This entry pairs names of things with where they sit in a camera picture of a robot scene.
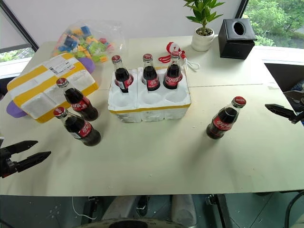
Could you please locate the bag of colourful building blocks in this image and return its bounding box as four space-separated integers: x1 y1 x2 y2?
50 22 126 64

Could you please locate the black window frame bar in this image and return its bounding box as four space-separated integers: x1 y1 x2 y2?
0 0 40 52

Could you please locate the purple plastic tray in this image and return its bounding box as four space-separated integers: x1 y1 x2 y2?
5 57 96 119

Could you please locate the black tissue box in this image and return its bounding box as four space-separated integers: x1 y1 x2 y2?
218 18 258 59

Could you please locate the grey rounded shape under table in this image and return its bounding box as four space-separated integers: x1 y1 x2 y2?
101 195 136 222
170 194 198 226

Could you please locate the black table leg frame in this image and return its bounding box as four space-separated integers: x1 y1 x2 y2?
205 193 234 228

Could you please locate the red and white lanyard ornament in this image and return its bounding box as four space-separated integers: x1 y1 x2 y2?
159 41 189 65

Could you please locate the thin white cable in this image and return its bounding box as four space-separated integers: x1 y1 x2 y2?
72 195 94 220

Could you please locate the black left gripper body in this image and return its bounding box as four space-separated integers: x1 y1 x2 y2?
0 152 19 179

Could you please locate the white foam bottle crate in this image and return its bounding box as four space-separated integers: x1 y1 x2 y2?
107 66 192 124

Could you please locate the glass cola bottle red cap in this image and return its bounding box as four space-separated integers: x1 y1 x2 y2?
53 106 102 147
111 55 134 94
162 51 183 90
142 53 161 92
206 96 247 140
56 77 99 123

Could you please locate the white cord loop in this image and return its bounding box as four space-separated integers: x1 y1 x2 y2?
181 53 201 71

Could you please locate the foam lid with yellow tape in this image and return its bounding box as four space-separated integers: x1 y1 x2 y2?
6 52 99 124

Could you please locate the black cable loop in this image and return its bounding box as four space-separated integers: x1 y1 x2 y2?
284 189 304 228

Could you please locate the green plant in white pot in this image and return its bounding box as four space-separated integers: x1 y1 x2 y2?
183 0 226 52

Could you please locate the dark grey side panel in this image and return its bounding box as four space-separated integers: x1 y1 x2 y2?
263 62 304 94

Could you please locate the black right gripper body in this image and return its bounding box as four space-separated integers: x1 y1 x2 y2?
294 99 304 121

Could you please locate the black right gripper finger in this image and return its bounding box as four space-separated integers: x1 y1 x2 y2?
265 103 300 124

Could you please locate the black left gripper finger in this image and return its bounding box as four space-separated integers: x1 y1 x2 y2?
13 151 52 173
0 140 39 156

